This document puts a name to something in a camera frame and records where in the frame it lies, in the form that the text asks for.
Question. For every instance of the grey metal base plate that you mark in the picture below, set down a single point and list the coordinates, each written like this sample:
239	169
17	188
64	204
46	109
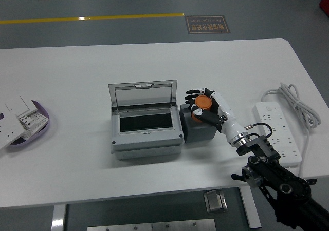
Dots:
151	226

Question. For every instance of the yellow floor tape line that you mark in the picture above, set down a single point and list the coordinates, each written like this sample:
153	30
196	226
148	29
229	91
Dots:
102	17

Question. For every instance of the purple tray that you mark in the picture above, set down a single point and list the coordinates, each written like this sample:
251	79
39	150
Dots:
45	128

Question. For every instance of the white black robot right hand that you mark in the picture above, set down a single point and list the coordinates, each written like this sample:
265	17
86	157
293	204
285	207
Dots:
231	124

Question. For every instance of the silver metal floor box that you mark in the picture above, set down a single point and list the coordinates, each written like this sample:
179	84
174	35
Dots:
215	201

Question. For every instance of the grey cube with round hole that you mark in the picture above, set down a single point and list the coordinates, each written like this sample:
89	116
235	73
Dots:
200	134

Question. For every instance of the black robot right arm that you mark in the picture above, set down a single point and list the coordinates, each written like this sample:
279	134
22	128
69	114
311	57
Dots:
275	172

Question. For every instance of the white socket panel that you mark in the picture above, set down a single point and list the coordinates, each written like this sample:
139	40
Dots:
9	131

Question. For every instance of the brown floor sign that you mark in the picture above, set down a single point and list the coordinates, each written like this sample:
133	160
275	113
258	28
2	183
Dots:
207	24

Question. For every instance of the orange cylinder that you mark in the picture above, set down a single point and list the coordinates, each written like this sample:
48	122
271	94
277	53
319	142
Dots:
203	103

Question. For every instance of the white socket module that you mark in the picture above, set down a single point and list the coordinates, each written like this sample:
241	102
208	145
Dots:
33	120

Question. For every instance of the white switch panel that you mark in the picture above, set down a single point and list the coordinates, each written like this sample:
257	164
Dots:
18	105

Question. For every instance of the white table leg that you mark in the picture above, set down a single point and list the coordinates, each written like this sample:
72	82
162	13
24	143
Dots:
250	210
58	218

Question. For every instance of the grey box with clear lid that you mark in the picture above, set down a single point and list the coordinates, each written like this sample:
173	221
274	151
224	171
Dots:
146	145

